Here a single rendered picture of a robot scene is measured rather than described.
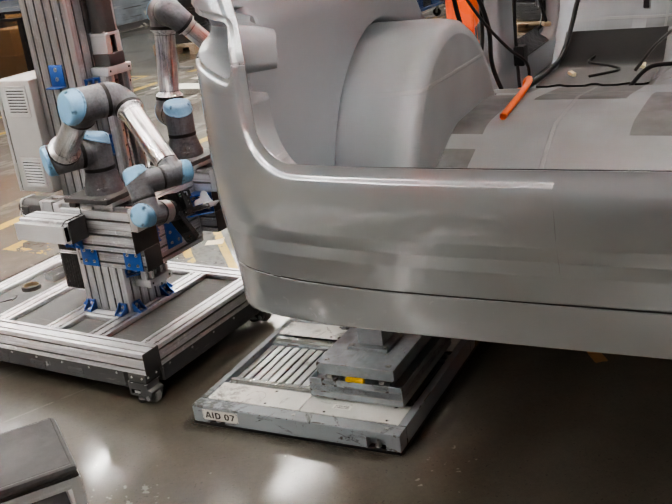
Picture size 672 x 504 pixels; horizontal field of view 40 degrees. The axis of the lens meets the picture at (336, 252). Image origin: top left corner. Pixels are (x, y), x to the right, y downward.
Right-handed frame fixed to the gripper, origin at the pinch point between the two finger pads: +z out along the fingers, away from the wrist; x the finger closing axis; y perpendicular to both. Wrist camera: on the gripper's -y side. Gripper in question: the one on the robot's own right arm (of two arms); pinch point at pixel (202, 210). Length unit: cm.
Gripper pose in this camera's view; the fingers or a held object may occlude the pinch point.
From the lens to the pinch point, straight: 322.6
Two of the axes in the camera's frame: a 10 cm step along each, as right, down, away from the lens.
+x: -8.4, 3.3, 4.3
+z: 4.0, -1.5, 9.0
